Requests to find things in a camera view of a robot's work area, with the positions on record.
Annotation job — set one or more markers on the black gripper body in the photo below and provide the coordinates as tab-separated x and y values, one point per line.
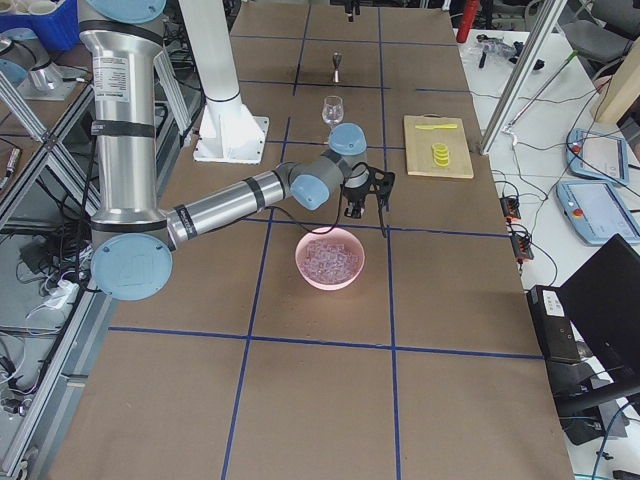
355	194

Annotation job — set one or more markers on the clear plastic bag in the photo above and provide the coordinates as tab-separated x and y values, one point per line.
487	46

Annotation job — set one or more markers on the green handled reacher stick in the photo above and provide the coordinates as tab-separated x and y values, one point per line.
508	128

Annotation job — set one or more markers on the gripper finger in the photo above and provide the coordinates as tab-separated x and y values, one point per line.
354	210
352	9

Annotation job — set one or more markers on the teach pendant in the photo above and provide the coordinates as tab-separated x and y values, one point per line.
596	211
594	155

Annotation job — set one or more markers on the aluminium frame post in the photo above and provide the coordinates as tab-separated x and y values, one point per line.
547	17

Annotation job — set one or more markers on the wooden cutting board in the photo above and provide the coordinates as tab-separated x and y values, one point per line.
419	161

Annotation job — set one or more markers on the yellow plastic knife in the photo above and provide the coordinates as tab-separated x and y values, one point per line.
432	127

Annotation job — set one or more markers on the black monitor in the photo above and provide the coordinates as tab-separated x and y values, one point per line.
601	299

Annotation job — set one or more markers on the far teach pendant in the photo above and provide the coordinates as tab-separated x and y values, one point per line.
594	155

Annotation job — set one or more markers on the pink bowl with ice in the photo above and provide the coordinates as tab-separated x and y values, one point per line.
329	259

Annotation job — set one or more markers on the near teach pendant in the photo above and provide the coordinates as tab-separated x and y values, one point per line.
596	211

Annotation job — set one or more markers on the wooden plank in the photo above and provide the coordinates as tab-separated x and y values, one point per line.
621	92

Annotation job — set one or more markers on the yellow lemon slices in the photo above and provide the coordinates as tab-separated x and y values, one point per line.
440	154

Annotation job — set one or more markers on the clear wine glass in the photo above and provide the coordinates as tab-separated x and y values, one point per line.
333	111

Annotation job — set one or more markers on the blue storage bin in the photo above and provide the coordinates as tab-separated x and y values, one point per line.
57	30

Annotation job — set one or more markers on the steel jigger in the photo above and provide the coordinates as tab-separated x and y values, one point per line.
336	60

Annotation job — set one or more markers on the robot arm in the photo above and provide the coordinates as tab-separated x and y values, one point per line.
133	238

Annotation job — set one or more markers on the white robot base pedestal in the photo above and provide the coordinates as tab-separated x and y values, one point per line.
228	132

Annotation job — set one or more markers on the black computer box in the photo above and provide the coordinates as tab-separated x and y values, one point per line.
553	329

